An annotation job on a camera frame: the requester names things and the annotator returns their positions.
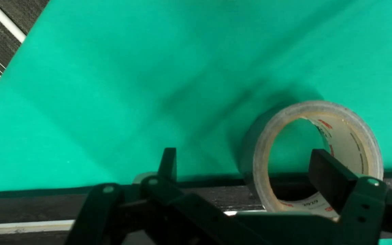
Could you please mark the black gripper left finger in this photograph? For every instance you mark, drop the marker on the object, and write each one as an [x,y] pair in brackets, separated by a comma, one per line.
[159,207]

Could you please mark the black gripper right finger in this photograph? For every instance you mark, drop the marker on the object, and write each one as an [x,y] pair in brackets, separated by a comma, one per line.
[364,206]

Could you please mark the silver duct tape roll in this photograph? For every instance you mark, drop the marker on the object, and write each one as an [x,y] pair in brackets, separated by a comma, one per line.
[349,139]

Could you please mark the long black bar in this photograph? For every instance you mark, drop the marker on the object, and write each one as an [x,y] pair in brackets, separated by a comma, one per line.
[228,195]

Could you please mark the green table cloth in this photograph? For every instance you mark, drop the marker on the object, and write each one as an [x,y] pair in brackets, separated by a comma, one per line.
[101,87]

